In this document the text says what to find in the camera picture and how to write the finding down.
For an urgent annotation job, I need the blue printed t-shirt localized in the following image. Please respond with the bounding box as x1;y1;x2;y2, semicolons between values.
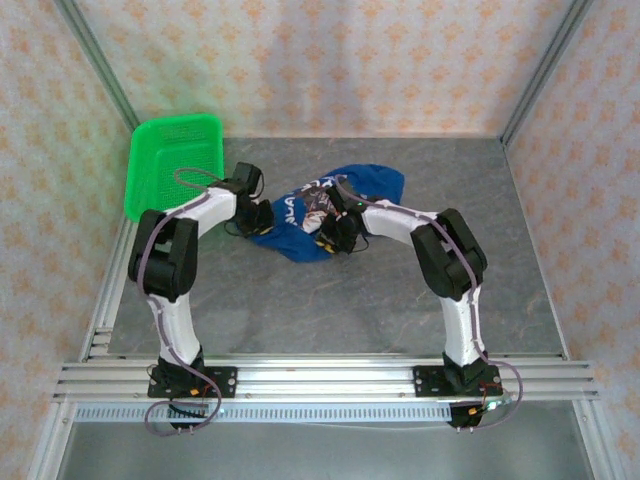
248;163;406;265

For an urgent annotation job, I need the green plastic mesh basket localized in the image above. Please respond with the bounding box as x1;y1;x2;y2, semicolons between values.
123;113;225;224

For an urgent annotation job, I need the aluminium cross rail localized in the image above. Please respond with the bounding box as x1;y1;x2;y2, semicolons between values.
53;353;601;402

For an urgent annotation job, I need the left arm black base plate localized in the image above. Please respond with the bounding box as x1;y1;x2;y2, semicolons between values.
147;367;239;400

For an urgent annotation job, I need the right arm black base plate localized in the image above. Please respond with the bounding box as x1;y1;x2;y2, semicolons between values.
413;364;502;400

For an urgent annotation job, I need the aluminium side rail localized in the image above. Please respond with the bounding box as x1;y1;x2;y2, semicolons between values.
79;219;144;361

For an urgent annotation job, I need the slotted grey cable duct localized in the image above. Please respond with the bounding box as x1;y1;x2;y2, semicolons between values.
74;402;506;426

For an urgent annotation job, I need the aluminium frame post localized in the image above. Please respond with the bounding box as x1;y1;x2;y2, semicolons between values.
499;0;596;147
53;0;142;132

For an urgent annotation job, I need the aluminium frame leg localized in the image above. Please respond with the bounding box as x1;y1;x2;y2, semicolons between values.
572;399;626;480
27;402;76;480

